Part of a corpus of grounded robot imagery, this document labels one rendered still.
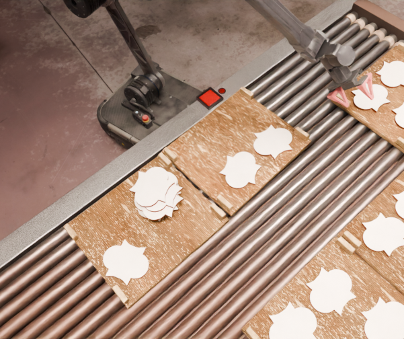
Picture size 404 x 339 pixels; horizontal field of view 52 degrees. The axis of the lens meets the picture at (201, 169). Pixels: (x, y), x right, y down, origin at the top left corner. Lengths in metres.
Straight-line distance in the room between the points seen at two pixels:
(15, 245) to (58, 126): 1.54
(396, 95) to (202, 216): 0.88
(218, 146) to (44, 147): 1.59
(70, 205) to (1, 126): 1.67
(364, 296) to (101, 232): 0.82
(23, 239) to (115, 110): 1.27
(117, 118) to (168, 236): 1.30
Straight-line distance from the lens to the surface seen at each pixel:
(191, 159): 1.47
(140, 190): 1.35
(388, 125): 1.66
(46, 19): 3.72
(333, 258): 1.35
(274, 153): 1.48
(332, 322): 1.30
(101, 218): 1.41
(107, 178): 1.51
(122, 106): 2.58
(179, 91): 2.60
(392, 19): 2.04
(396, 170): 1.58
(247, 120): 1.56
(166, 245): 1.34
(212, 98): 1.64
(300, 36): 1.29
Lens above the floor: 2.18
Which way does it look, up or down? 59 degrees down
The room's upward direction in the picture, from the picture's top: 5 degrees counter-clockwise
